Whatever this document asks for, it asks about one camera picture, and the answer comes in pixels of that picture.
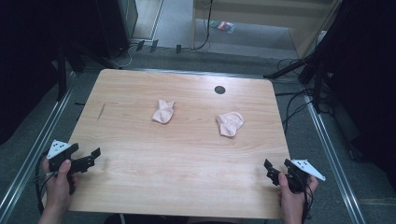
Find white floor cable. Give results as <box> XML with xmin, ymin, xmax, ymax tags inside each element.
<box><xmin>106</xmin><ymin>43</ymin><xmax>139</xmax><ymax>70</ymax></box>

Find black floor cables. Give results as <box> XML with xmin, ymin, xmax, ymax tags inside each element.
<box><xmin>275</xmin><ymin>57</ymin><xmax>316</xmax><ymax>134</ymax></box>

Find metal floor rail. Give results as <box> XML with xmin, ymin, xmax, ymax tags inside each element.
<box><xmin>304</xmin><ymin>92</ymin><xmax>366</xmax><ymax>224</ymax></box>
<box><xmin>0</xmin><ymin>72</ymin><xmax>77</xmax><ymax>216</ymax></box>

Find black cabinet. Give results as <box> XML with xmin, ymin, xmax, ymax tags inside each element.
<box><xmin>92</xmin><ymin>0</ymin><xmax>139</xmax><ymax>60</ymax></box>

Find person's left hand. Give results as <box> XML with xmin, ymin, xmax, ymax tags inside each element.
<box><xmin>41</xmin><ymin>157</ymin><xmax>79</xmax><ymax>213</ymax></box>

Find dark curtain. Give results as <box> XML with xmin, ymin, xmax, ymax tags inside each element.
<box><xmin>0</xmin><ymin>0</ymin><xmax>101</xmax><ymax>146</ymax></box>
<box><xmin>306</xmin><ymin>0</ymin><xmax>396</xmax><ymax>190</ymax></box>

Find person's right hand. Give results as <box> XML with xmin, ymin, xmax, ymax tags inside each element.
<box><xmin>276</xmin><ymin>172</ymin><xmax>319</xmax><ymax>218</ymax></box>

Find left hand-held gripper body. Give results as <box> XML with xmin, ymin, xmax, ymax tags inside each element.
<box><xmin>46</xmin><ymin>139</ymin><xmax>84</xmax><ymax>196</ymax></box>

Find black hanging cable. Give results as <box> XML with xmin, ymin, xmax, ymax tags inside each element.
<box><xmin>190</xmin><ymin>0</ymin><xmax>215</xmax><ymax>51</ymax></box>

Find colourful packet on floor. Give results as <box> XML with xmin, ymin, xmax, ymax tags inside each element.
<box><xmin>209</xmin><ymin>20</ymin><xmax>235</xmax><ymax>35</ymax></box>

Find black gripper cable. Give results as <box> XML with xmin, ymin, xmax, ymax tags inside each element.
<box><xmin>34</xmin><ymin>151</ymin><xmax>56</xmax><ymax>216</ymax></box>
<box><xmin>297</xmin><ymin>174</ymin><xmax>315</xmax><ymax>224</ymax></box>

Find pale pink crumpled cloth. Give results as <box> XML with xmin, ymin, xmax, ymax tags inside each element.
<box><xmin>216</xmin><ymin>111</ymin><xmax>245</xmax><ymax>138</ymax></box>
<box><xmin>151</xmin><ymin>99</ymin><xmax>176</xmax><ymax>125</ymax></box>

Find black tripod stand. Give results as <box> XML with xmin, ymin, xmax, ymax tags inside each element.
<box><xmin>262</xmin><ymin>49</ymin><xmax>326</xmax><ymax>114</ymax></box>

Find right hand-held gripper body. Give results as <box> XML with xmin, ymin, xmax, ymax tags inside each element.
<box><xmin>287</xmin><ymin>159</ymin><xmax>327</xmax><ymax>194</ymax></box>

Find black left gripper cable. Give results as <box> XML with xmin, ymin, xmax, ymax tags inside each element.
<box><xmin>34</xmin><ymin>151</ymin><xmax>56</xmax><ymax>216</ymax></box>

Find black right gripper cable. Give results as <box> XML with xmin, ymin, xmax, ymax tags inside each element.
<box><xmin>297</xmin><ymin>174</ymin><xmax>315</xmax><ymax>224</ymax></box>

